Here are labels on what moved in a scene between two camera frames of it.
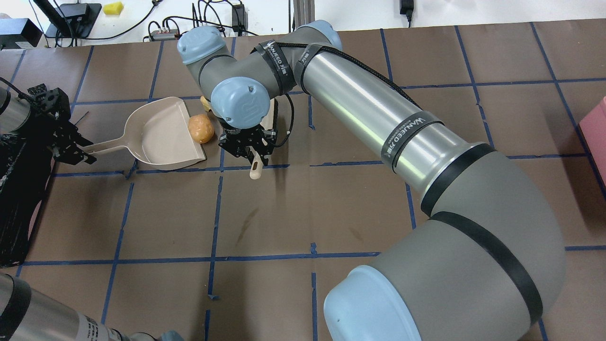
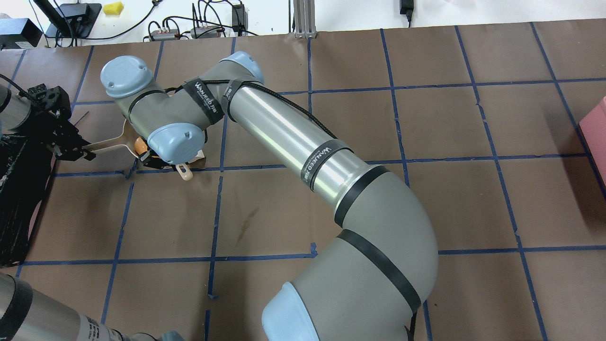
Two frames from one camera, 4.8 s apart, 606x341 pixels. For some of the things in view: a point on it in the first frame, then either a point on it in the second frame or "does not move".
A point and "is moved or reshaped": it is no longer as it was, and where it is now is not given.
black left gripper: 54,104 does not move
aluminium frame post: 304,12 does not move
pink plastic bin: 593,126 does not move
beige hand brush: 268,121 -> 184,171
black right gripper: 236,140 -> 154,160
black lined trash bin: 25,162 does not move
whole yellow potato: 201,128 is moved or reshaped
